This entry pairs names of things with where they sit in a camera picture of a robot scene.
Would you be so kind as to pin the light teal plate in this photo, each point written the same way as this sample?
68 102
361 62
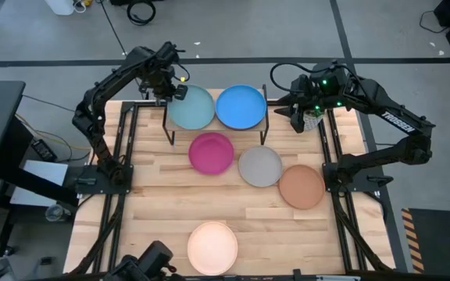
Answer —
193 109

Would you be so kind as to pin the clear glass jar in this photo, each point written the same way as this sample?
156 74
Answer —
55 212

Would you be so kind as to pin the black power adapter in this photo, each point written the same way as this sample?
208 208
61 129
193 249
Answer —
44 150

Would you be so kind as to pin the peach cream plate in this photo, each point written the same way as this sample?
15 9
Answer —
212 247

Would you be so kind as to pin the wooden shelf with black legs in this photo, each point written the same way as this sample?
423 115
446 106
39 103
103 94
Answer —
214 125

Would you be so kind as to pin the dark blue teal plate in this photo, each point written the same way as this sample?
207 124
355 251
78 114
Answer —
240 107

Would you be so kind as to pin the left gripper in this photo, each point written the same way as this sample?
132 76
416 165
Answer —
158 84

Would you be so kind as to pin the white triangle pattern pot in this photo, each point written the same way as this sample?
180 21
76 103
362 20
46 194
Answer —
313 123

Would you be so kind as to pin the white container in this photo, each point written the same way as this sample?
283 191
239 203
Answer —
59 6

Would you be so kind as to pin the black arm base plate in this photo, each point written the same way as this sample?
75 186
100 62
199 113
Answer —
72 187
332 183

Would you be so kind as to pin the black mat with hazard stripes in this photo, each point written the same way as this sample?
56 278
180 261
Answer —
440 238

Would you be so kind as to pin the terracotta plate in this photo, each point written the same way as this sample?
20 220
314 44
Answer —
301 187

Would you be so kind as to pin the pink plate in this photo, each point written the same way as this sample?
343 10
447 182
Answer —
211 153

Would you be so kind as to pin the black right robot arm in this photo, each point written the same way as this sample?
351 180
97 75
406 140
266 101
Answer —
401 121

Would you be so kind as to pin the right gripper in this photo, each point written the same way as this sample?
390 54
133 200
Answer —
305 95

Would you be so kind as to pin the grey plate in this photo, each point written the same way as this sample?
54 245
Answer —
260 166

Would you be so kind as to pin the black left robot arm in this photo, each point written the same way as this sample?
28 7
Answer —
92 117

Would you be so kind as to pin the white board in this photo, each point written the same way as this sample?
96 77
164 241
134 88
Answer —
41 171

